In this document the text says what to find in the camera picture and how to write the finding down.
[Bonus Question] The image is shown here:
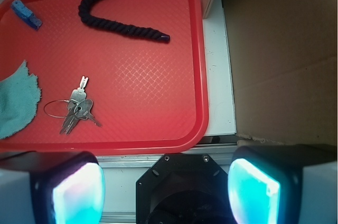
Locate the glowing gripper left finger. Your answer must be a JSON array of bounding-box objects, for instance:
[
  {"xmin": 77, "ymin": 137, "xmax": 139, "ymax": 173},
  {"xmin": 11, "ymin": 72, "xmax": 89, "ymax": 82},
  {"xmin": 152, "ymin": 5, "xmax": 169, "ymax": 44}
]
[{"xmin": 1, "ymin": 151, "xmax": 105, "ymax": 223}]

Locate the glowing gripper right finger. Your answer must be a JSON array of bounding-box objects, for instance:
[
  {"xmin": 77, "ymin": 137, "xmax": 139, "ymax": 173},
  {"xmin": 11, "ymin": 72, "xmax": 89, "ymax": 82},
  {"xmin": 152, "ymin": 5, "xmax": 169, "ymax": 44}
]
[{"xmin": 228, "ymin": 144, "xmax": 337, "ymax": 223}]

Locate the blue sponge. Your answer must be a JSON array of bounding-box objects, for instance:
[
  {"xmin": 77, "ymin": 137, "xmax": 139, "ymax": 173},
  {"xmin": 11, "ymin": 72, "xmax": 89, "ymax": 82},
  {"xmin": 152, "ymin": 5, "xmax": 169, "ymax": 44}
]
[{"xmin": 11, "ymin": 0, "xmax": 42, "ymax": 30}]

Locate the silver key bunch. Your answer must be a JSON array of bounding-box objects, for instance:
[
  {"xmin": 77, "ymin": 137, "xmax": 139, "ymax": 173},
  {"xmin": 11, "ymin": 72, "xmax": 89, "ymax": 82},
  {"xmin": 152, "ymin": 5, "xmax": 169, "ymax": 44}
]
[{"xmin": 60, "ymin": 76, "xmax": 102, "ymax": 135}]

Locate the white shelf panel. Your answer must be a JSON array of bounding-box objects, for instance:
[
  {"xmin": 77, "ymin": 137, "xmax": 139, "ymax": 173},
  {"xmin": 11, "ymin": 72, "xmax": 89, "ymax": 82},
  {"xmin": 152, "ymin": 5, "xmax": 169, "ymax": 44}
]
[{"xmin": 201, "ymin": 0, "xmax": 236, "ymax": 136}]

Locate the teal cloth rag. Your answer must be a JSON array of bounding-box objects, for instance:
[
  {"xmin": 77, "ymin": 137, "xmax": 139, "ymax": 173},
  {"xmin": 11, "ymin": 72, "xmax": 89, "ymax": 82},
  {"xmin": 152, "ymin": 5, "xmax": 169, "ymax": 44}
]
[{"xmin": 1, "ymin": 61, "xmax": 41, "ymax": 139}]

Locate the red plastic tray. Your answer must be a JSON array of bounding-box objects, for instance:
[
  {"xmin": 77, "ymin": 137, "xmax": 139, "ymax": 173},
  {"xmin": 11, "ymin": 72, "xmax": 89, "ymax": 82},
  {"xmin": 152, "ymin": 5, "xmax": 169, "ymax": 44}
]
[{"xmin": 1, "ymin": 0, "xmax": 209, "ymax": 155}]

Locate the brown cardboard box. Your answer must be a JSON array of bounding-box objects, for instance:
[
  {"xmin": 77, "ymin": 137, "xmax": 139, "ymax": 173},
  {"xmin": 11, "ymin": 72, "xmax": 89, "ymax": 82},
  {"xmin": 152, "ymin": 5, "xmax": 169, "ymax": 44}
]
[{"xmin": 222, "ymin": 0, "xmax": 337, "ymax": 145}]

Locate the thin wire key ring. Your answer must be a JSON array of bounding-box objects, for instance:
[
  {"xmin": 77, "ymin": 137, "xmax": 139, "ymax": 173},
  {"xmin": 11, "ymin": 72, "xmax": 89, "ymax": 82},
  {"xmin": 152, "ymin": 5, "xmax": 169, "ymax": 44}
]
[{"xmin": 43, "ymin": 98, "xmax": 77, "ymax": 119}]

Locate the dark navy rope piece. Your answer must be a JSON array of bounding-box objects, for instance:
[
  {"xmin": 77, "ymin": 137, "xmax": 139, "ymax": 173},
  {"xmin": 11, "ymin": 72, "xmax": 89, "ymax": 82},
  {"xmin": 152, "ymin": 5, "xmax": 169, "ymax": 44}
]
[{"xmin": 78, "ymin": 0, "xmax": 171, "ymax": 43}]

